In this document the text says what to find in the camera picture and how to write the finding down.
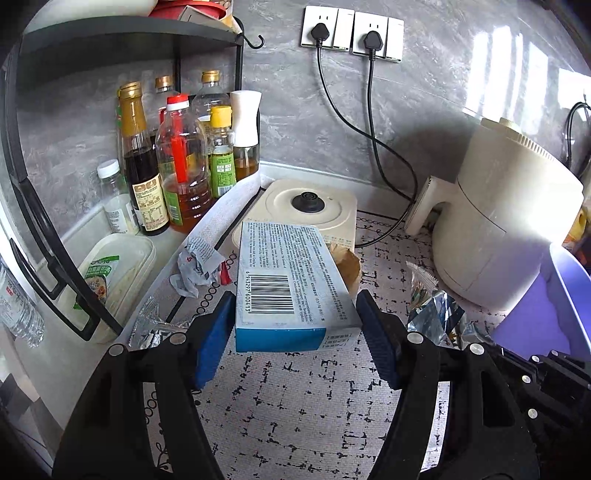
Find shiny snack foil bag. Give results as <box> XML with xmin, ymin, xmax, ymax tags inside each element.
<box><xmin>406</xmin><ymin>261</ymin><xmax>467</xmax><ymax>349</ymax></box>

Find blue white cardboard box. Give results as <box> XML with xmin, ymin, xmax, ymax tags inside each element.
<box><xmin>235</xmin><ymin>220</ymin><xmax>362</xmax><ymax>353</ymax></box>

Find purple plastic trash bucket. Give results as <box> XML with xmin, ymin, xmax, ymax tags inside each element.
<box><xmin>492</xmin><ymin>244</ymin><xmax>591</xmax><ymax>361</ymax></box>

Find black metal kitchen rack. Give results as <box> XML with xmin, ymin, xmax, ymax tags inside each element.
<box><xmin>1</xmin><ymin>16</ymin><xmax>249</xmax><ymax>341</ymax></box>

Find crumpled silver foil wrapper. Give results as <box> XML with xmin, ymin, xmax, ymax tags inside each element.
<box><xmin>127</xmin><ymin>296</ymin><xmax>190</xmax><ymax>350</ymax></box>

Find clear plastic water bottle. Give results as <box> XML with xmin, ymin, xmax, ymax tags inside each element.
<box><xmin>0</xmin><ymin>259</ymin><xmax>45</xmax><ymax>348</ymax></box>

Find yellow dish soap bottle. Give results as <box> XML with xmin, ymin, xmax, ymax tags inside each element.
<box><xmin>562</xmin><ymin>207</ymin><xmax>587</xmax><ymax>252</ymax></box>

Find white lidded food container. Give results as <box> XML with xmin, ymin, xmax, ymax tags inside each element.
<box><xmin>79</xmin><ymin>233</ymin><xmax>156</xmax><ymax>327</ymax></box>

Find white air fryer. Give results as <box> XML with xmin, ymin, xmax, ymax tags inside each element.
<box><xmin>405</xmin><ymin>118</ymin><xmax>583</xmax><ymax>311</ymax></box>

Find crumpled white blue wrapper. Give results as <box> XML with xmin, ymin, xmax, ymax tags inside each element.
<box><xmin>169</xmin><ymin>237</ymin><xmax>231</xmax><ymax>298</ymax></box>

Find crumpled brown paper bag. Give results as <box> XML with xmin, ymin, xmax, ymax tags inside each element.
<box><xmin>328</xmin><ymin>243</ymin><xmax>362</xmax><ymax>300</ymax></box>

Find dark soy sauce bottle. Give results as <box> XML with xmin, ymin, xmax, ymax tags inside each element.
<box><xmin>118</xmin><ymin>81</ymin><xmax>169</xmax><ymax>236</ymax></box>

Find small white cap jar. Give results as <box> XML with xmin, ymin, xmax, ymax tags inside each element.
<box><xmin>96</xmin><ymin>159</ymin><xmax>139</xmax><ymax>235</ymax></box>

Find red cap oil bottle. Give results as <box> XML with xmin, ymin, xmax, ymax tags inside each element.
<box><xmin>155</xmin><ymin>94</ymin><xmax>213</xmax><ymax>234</ymax></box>

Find yellow cap green label bottle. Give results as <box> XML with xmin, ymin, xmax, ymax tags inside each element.
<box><xmin>209</xmin><ymin>105</ymin><xmax>236</xmax><ymax>199</ymax></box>

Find cream induction cooker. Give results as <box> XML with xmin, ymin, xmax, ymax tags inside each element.
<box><xmin>245</xmin><ymin>179</ymin><xmax>358</xmax><ymax>251</ymax></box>

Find green label sauce bottle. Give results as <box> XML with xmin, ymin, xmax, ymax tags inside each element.
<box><xmin>115</xmin><ymin>88</ymin><xmax>126</xmax><ymax>177</ymax></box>

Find gold cap clear bottle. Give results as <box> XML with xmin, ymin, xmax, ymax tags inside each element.
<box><xmin>190</xmin><ymin>70</ymin><xmax>230</xmax><ymax>123</ymax></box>

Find white top oil sprayer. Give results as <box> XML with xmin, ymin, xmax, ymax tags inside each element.
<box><xmin>230</xmin><ymin>90</ymin><xmax>262</xmax><ymax>181</ymax></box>

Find white plates on rack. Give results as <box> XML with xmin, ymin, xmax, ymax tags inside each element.
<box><xmin>25</xmin><ymin>0</ymin><xmax>157</xmax><ymax>33</ymax></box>

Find red container on rack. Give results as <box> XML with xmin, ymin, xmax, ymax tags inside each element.
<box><xmin>149</xmin><ymin>0</ymin><xmax>228</xmax><ymax>21</ymax></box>

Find hanging black coiled cable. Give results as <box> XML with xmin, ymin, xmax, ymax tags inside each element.
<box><xmin>565</xmin><ymin>101</ymin><xmax>591</xmax><ymax>179</ymax></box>

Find right black power cable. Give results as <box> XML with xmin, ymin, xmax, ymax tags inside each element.
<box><xmin>361</xmin><ymin>31</ymin><xmax>415</xmax><ymax>203</ymax></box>

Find black power cable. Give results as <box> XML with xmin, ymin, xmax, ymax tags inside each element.
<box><xmin>309</xmin><ymin>22</ymin><xmax>419</xmax><ymax>248</ymax></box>
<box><xmin>361</xmin><ymin>31</ymin><xmax>415</xmax><ymax>203</ymax></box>

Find right white wall socket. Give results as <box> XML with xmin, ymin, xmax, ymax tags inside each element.
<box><xmin>352</xmin><ymin>12</ymin><xmax>405</xmax><ymax>63</ymax></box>

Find white wall socket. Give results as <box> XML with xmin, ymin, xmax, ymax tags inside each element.
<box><xmin>300</xmin><ymin>5</ymin><xmax>355</xmax><ymax>51</ymax></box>
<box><xmin>352</xmin><ymin>12</ymin><xmax>405</xmax><ymax>63</ymax></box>

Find left white wall socket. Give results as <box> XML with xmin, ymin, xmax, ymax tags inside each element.
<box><xmin>300</xmin><ymin>5</ymin><xmax>355</xmax><ymax>51</ymax></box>

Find left black power cable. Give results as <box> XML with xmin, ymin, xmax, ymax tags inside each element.
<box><xmin>309</xmin><ymin>22</ymin><xmax>419</xmax><ymax>248</ymax></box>

